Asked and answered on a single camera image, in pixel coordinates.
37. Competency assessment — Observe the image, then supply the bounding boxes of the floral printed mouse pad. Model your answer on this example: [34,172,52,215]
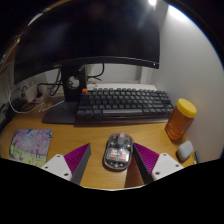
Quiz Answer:
[8,128,53,168]

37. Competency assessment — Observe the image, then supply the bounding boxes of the small grey earbuds case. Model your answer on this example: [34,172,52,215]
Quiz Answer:
[176,140,195,163]

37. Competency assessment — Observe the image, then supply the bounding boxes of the orange jar with yellow lid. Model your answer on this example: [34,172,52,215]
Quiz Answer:
[164,98,198,142]

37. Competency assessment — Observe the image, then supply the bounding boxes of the pens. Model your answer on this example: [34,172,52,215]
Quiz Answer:
[193,150,201,165]

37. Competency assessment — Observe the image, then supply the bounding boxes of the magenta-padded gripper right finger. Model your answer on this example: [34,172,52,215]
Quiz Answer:
[132,142,185,185]

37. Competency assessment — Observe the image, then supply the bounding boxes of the dark grey keyboard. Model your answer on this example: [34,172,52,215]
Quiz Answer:
[75,87,175,122]

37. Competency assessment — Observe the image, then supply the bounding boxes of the black computer monitor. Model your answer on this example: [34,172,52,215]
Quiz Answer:
[13,0,161,125]

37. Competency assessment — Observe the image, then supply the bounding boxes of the white cable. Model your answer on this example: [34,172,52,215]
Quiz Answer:
[7,89,65,115]

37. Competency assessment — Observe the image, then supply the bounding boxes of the transparent computer mouse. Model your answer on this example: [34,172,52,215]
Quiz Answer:
[103,132,134,171]

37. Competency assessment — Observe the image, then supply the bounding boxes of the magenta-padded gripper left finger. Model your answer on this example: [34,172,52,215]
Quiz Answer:
[40,142,92,185]

